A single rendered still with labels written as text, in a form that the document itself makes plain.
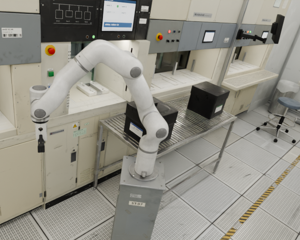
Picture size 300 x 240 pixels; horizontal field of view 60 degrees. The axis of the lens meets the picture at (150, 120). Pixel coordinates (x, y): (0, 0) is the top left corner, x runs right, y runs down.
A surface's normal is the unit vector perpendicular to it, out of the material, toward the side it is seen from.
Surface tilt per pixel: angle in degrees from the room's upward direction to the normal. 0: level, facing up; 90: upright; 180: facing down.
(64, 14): 90
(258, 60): 90
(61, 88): 57
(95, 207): 0
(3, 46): 90
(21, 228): 0
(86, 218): 0
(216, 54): 90
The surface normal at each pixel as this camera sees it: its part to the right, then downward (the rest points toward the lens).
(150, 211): 0.00, 0.47
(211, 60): -0.69, 0.23
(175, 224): 0.18, -0.87
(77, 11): 0.70, 0.44
